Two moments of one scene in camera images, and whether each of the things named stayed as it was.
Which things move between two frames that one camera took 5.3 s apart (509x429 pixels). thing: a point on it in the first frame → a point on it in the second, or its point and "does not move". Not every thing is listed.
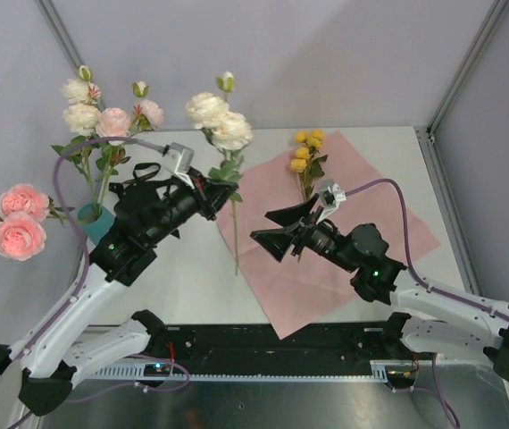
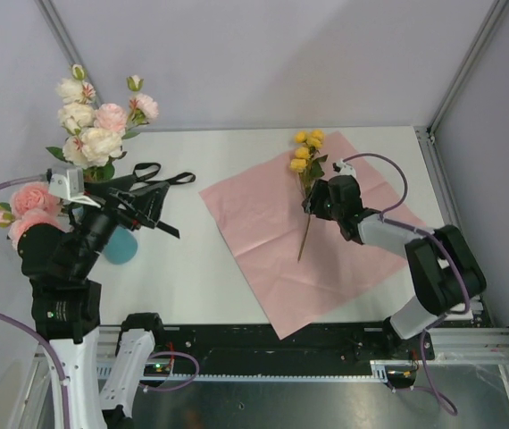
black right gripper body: [325, 241] → [334, 212]
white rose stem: [229, 132] → [93, 150]
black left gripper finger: [220, 202] → [148, 201]
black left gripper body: [181, 204] → [95, 225]
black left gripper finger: [217, 189] → [99, 189]
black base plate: [311, 345] does not move
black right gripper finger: [277, 241] → [315, 205]
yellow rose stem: [308, 160] does not move
